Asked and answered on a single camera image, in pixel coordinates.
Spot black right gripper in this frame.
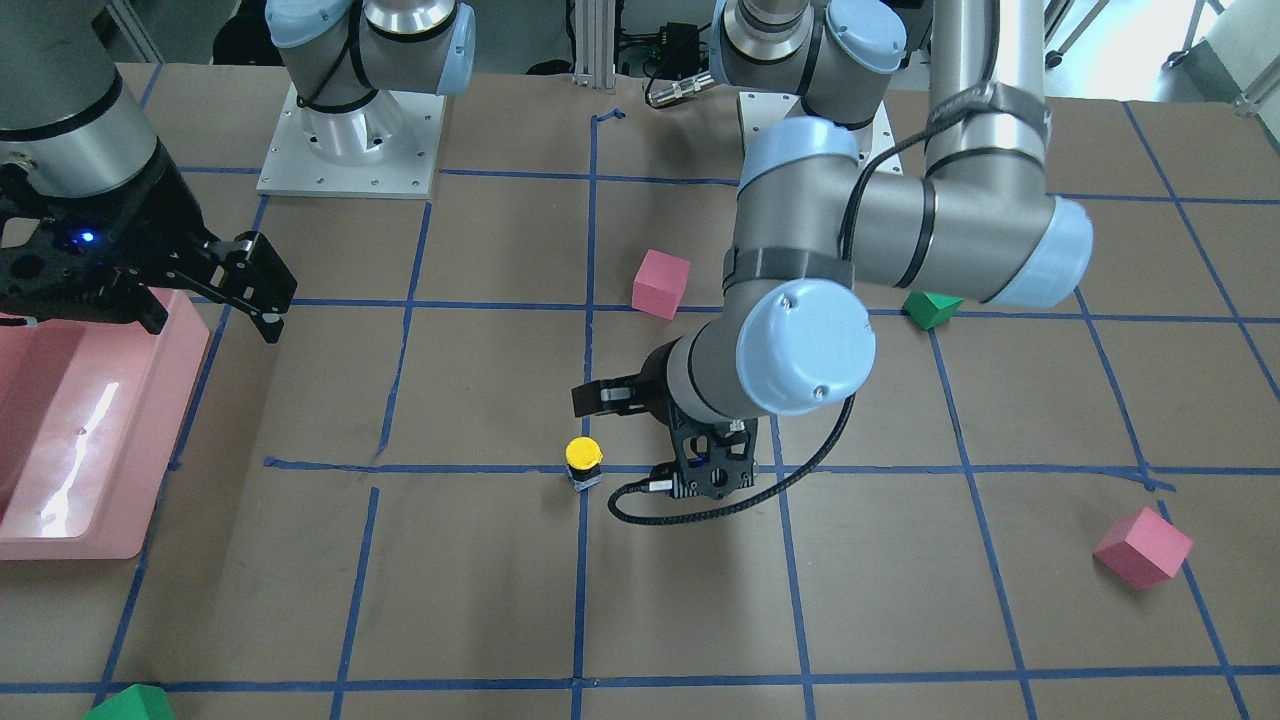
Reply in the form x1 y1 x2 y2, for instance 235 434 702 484
1 150 297 345

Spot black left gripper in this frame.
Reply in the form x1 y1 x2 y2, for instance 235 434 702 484
571 341 758 500

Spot yellow push button switch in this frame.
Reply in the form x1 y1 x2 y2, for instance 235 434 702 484
564 436 604 492

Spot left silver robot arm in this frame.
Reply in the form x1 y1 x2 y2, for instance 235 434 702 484
572 1 1093 498

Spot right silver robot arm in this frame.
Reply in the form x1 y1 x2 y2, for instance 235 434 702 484
1 1 297 343

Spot green cube near arm base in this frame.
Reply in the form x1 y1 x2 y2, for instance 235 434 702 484
902 292 964 331

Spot pink cube near center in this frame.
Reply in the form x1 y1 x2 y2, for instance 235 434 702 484
630 249 691 322

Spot pink cube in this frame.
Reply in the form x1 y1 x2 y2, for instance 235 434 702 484
1093 509 1194 591
630 249 691 322

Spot pink plastic bin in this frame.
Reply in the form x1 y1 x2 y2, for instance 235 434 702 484
1 290 210 561

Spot green cube near bin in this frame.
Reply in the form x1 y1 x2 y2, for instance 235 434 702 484
82 684 177 720

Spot pink cube far side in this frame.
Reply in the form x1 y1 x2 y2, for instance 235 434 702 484
1093 509 1194 591

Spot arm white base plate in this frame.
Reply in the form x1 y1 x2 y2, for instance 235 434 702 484
739 91 896 170
256 87 447 201

